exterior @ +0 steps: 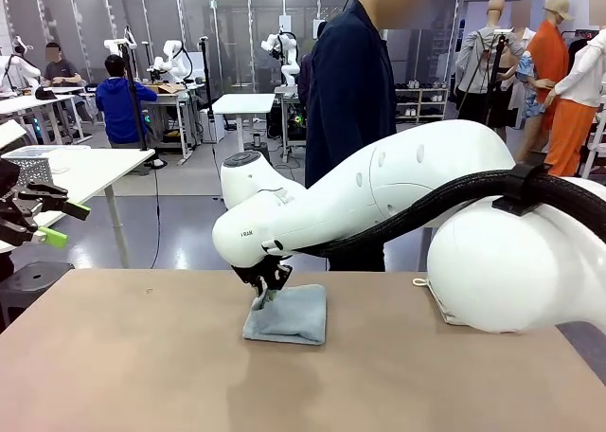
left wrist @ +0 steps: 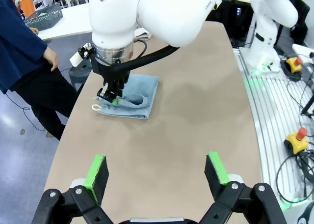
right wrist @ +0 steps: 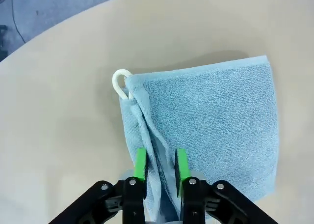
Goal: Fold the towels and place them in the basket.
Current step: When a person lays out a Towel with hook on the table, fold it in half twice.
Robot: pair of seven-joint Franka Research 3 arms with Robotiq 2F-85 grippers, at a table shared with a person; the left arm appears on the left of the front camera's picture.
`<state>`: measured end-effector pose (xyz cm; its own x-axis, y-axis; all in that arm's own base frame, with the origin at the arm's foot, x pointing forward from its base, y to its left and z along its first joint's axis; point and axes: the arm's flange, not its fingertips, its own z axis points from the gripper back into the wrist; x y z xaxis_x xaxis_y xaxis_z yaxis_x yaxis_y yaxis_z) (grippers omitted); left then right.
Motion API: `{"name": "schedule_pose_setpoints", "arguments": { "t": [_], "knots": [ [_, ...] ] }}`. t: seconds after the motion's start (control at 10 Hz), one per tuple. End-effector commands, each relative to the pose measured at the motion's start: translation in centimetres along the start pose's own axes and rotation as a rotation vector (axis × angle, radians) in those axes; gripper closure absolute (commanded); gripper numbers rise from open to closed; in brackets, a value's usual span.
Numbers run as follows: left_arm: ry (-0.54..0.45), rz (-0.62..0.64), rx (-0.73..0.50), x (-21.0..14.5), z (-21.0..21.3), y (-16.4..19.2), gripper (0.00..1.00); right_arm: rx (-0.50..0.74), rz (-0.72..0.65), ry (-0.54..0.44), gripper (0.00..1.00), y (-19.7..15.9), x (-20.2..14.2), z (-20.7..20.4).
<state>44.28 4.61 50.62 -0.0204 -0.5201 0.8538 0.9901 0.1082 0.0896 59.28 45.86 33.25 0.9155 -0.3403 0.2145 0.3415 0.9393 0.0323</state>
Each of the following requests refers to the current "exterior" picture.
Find black tripod with camera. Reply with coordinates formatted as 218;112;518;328
456;27;515;126

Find person in navy jacket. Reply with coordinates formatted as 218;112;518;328
305;0;398;273

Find computer with coloured lights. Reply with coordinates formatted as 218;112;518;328
283;104;309;142

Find grey plastic step stool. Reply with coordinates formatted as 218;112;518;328
243;141;275;161

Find long white desk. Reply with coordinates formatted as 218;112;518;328
0;93;87;145

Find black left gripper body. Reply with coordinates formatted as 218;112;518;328
0;158;51;249

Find black cable clamp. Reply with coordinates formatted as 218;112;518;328
490;162;554;217

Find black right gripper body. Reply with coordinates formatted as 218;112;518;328
230;256;294;291

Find blue-grey towel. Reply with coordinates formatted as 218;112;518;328
242;283;329;348

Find wooden shoe rack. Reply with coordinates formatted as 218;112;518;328
395;86;450;123

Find mannequin white shirt orange trousers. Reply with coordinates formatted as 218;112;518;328
543;24;606;178

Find small white desk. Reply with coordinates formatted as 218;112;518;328
211;93;276;154

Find seated man grey t-shirt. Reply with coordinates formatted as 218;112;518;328
43;42;82;88

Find flat cardboard box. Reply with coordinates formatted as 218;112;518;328
143;82;185;96

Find grey round plastic stool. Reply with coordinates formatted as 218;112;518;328
0;261;76;332

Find bystander in dark hoodie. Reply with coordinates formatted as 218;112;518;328
297;52;312;117

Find black braided cable sleeve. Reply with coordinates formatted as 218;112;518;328
302;169;606;262

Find black stand with round base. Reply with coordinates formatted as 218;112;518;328
117;43;168;169

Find person in blue hoodie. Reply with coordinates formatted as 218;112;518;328
95;54;160;150

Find white metal rack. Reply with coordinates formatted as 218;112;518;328
575;112;606;181

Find black pole stand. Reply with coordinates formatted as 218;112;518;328
198;36;215;120

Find mannequin in grey shirt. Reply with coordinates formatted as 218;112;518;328
454;0;527;142

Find white towel with loop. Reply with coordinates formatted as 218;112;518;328
411;277;458;327

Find white robot workbench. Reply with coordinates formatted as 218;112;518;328
141;81;207;167

